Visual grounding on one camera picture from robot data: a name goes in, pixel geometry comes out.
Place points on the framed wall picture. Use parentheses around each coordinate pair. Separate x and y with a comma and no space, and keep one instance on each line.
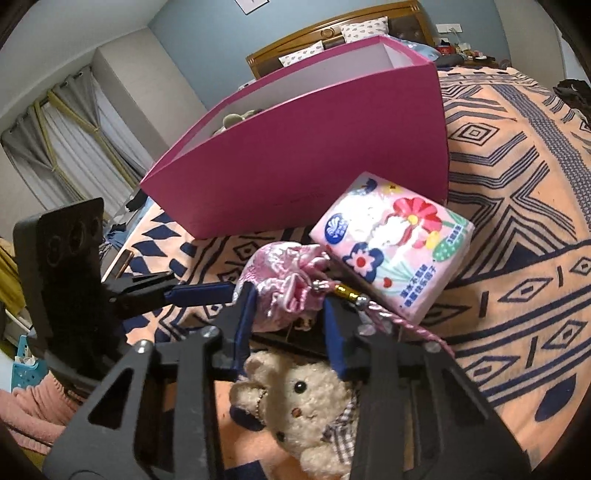
(251,4)

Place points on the beige plush toy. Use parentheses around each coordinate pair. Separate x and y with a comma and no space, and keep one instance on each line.
(233,120)

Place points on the white spotted pillow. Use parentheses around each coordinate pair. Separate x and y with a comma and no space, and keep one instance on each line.
(300,53)
(364,30)

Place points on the white wall socket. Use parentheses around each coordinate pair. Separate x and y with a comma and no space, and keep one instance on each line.
(447,28)

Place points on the orange navy patterned blanket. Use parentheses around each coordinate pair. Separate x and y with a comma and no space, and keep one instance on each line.
(508,230)

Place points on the dark cloth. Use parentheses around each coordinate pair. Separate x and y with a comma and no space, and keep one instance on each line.
(572,94)

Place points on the grey curtain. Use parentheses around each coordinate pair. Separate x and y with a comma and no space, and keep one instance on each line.
(27,157)
(87,106)

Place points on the white plush bear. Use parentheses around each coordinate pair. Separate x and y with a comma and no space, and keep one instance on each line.
(300,392)

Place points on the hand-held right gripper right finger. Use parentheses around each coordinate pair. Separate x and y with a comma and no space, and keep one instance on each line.
(334,346)

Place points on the black packet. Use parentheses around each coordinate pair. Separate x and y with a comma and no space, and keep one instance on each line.
(295,344)

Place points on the wooden headboard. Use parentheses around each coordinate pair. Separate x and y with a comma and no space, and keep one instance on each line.
(295,44)

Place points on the magenta cardboard box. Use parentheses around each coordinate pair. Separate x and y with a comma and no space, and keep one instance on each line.
(300,161)

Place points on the yellow cloth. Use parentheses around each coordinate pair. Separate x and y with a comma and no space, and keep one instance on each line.
(9,277)

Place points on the light blue pillow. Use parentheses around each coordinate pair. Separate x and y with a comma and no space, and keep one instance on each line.
(422,48)

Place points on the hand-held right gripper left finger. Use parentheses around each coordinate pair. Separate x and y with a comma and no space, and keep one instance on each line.
(244,323)

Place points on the cluttered bedside table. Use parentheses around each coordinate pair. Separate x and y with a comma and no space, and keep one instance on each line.
(480,60)

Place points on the floral pink tissue pack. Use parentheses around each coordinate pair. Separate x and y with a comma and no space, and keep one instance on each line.
(392,240)

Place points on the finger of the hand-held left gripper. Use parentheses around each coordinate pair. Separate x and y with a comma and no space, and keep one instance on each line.
(198,295)

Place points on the blue plastic basket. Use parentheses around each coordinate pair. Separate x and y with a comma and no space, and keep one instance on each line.
(27,369)

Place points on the dark blue clothes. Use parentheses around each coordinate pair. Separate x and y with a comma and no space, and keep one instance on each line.
(120,235)

